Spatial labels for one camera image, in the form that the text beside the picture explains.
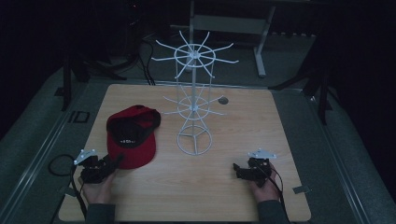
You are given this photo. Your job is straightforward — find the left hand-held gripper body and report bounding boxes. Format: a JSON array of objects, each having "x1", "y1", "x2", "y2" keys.
[{"x1": 73, "y1": 148, "x2": 110, "y2": 185}]

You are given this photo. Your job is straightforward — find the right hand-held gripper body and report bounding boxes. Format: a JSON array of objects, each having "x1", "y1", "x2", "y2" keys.
[{"x1": 247, "y1": 148, "x2": 277, "y2": 189}]

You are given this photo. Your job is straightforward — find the red baseball cap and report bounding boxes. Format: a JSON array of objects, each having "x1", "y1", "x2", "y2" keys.
[{"x1": 106, "y1": 105, "x2": 163, "y2": 171}]

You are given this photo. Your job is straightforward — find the white wire rack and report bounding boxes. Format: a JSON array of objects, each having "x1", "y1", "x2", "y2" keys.
[{"x1": 150, "y1": 30, "x2": 240, "y2": 156}]

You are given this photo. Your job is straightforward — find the person's left hand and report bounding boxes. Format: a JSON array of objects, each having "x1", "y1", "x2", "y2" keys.
[{"x1": 81, "y1": 170, "x2": 117, "y2": 205}]

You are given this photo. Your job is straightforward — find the person's right hand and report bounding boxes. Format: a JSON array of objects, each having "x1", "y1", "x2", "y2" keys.
[{"x1": 248, "y1": 162, "x2": 282, "y2": 203}]

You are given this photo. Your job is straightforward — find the grey tape strip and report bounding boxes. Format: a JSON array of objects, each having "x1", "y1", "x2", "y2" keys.
[
  {"x1": 291, "y1": 185, "x2": 312, "y2": 195},
  {"x1": 58, "y1": 185, "x2": 78, "y2": 198}
]

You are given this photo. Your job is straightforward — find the black floor socket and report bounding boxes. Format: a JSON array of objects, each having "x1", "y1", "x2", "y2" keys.
[{"x1": 67, "y1": 109, "x2": 91, "y2": 124}]

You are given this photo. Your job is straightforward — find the black stand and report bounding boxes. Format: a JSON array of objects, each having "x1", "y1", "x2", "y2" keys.
[
  {"x1": 54, "y1": 46, "x2": 129, "y2": 112},
  {"x1": 268, "y1": 59, "x2": 334, "y2": 126}
]

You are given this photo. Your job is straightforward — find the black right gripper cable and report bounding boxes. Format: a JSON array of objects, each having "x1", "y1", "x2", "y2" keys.
[{"x1": 268, "y1": 166, "x2": 291, "y2": 224}]

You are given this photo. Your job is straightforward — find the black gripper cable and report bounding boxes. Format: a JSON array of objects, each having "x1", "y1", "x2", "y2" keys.
[
  {"x1": 48, "y1": 154, "x2": 89, "y2": 220},
  {"x1": 268, "y1": 166, "x2": 291, "y2": 224}
]

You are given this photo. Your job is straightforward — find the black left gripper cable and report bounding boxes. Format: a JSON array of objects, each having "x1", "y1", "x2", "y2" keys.
[{"x1": 48, "y1": 154, "x2": 89, "y2": 220}]

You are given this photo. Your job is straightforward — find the black floor cables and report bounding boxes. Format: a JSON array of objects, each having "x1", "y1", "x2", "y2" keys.
[{"x1": 135, "y1": 39, "x2": 157, "y2": 87}]

